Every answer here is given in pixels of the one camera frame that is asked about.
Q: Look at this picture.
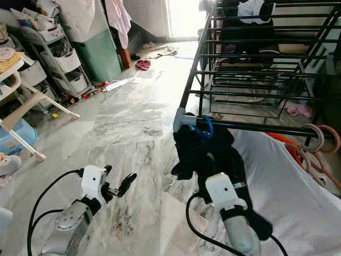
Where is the beige doormat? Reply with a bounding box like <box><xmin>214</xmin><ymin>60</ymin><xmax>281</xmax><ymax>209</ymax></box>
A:
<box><xmin>140</xmin><ymin>45</ymin><xmax>179</xmax><ymax>60</ymax></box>

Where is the green plastic bin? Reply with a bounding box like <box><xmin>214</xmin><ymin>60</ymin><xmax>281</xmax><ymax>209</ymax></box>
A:
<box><xmin>72</xmin><ymin>28</ymin><xmax>123</xmax><ymax>83</ymax></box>

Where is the red yellow toy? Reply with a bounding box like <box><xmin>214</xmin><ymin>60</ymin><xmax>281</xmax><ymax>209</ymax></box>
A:
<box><xmin>64</xmin><ymin>91</ymin><xmax>104</xmax><ymax>105</ymax></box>

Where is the small white garment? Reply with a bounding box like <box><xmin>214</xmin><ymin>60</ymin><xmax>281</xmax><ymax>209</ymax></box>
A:
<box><xmin>237</xmin><ymin>0</ymin><xmax>273</xmax><ymax>25</ymax></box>

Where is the blue plastic hanger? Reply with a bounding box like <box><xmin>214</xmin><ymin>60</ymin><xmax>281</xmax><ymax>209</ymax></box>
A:
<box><xmin>193</xmin><ymin>114</ymin><xmax>215</xmax><ymax>143</ymax></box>

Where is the white baby highchair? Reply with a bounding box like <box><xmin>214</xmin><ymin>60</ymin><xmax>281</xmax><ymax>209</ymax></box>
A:
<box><xmin>0</xmin><ymin>49</ymin><xmax>80</xmax><ymax>163</ymax></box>

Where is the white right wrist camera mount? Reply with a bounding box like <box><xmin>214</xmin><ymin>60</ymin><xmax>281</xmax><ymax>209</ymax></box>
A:
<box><xmin>205</xmin><ymin>172</ymin><xmax>243</xmax><ymax>212</ymax></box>

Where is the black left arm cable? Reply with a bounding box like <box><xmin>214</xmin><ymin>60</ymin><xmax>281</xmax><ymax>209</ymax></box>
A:
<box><xmin>26</xmin><ymin>168</ymin><xmax>86</xmax><ymax>256</ymax></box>

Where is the navy blue garment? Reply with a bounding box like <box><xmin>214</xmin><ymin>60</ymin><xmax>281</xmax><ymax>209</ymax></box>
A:
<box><xmin>171</xmin><ymin>125</ymin><xmax>274</xmax><ymax>242</ymax></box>

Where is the white drawer trolley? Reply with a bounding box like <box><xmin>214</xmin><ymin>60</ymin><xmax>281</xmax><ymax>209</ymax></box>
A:
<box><xmin>20</xmin><ymin>22</ymin><xmax>94</xmax><ymax>101</ymax></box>

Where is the white paper sheet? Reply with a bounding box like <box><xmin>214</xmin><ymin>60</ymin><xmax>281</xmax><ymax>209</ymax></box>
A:
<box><xmin>103</xmin><ymin>79</ymin><xmax>132</xmax><ymax>92</ymax></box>

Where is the white shirt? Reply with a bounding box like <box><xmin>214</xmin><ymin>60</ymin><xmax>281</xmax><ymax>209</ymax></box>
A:
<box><xmin>230</xmin><ymin>130</ymin><xmax>341</xmax><ymax>256</ymax></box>

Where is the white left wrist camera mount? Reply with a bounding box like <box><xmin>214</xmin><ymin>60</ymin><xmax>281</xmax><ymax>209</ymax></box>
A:
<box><xmin>81</xmin><ymin>165</ymin><xmax>108</xmax><ymax>204</ymax></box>

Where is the pink hanging cloth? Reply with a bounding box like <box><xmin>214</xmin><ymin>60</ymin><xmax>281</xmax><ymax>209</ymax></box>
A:
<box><xmin>105</xmin><ymin>0</ymin><xmax>133</xmax><ymax>50</ymax></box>

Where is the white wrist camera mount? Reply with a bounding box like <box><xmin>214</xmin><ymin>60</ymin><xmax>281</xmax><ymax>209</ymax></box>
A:
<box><xmin>205</xmin><ymin>172</ymin><xmax>243</xmax><ymax>212</ymax></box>
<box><xmin>81</xmin><ymin>165</ymin><xmax>108</xmax><ymax>204</ymax></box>

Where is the pile of papers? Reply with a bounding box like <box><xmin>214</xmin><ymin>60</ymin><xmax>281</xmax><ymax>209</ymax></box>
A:
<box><xmin>11</xmin><ymin>0</ymin><xmax>62</xmax><ymax>33</ymax></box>

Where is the brown wooden post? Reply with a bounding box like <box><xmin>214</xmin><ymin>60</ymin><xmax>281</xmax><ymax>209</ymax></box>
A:
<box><xmin>118</xmin><ymin>48</ymin><xmax>132</xmax><ymax>69</ymax></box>

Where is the white plush toy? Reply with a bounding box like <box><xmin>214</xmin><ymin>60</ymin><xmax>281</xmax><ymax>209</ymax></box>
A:
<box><xmin>0</xmin><ymin>154</ymin><xmax>23</xmax><ymax>180</ymax></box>

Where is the orange shirt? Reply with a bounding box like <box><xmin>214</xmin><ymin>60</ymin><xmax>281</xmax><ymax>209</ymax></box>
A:
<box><xmin>265</xmin><ymin>132</ymin><xmax>307</xmax><ymax>167</ymax></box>

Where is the black metal drying rack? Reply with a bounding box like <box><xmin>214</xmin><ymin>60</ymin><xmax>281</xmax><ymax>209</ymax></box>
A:
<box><xmin>172</xmin><ymin>0</ymin><xmax>341</xmax><ymax>140</ymax></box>

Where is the pink crumpled cloth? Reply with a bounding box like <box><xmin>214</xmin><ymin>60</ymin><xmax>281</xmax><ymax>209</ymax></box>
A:
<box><xmin>284</xmin><ymin>101</ymin><xmax>313</xmax><ymax>119</ymax></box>

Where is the large white bag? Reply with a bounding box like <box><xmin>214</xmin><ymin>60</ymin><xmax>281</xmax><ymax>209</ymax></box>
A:
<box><xmin>56</xmin><ymin>0</ymin><xmax>110</xmax><ymax>44</ymax></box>

